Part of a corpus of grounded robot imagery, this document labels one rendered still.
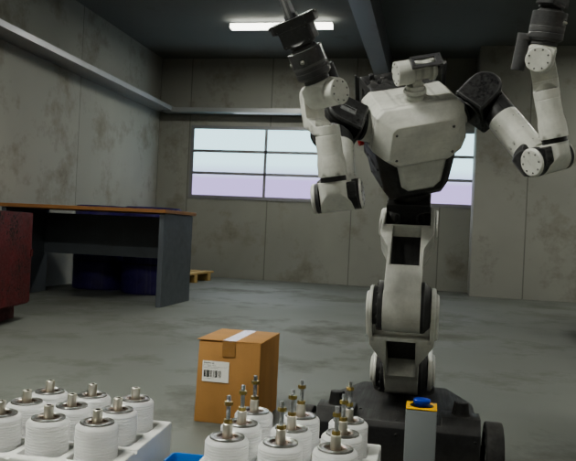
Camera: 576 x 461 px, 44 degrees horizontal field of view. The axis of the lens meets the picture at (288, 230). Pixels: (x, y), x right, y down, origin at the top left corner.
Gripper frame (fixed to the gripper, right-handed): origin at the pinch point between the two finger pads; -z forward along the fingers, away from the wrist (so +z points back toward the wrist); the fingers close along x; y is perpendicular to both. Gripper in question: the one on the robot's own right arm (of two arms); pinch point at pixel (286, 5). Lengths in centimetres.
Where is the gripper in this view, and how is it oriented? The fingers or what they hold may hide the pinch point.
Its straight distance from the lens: 179.4
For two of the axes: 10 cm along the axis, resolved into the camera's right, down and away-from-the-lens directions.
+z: 3.9, 8.7, 3.1
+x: 8.6, -2.2, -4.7
